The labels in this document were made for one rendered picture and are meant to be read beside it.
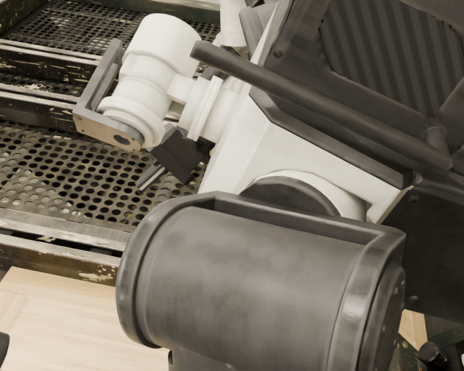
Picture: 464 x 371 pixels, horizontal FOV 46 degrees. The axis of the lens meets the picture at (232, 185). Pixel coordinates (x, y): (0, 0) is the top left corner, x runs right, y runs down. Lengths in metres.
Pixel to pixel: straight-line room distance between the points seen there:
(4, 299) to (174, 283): 0.73
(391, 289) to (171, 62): 0.30
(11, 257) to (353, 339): 0.84
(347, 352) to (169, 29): 0.34
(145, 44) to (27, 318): 0.59
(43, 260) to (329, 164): 0.73
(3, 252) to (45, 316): 0.15
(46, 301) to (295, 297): 0.75
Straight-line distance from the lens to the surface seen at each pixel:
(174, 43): 0.51
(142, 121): 0.48
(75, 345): 0.93
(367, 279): 0.28
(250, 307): 0.29
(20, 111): 1.48
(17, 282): 1.04
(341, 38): 0.37
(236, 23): 0.95
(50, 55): 1.68
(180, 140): 0.97
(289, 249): 0.29
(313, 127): 0.37
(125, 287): 0.32
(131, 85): 0.49
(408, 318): 1.73
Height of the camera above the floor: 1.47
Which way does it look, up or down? 19 degrees down
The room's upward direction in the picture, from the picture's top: 47 degrees counter-clockwise
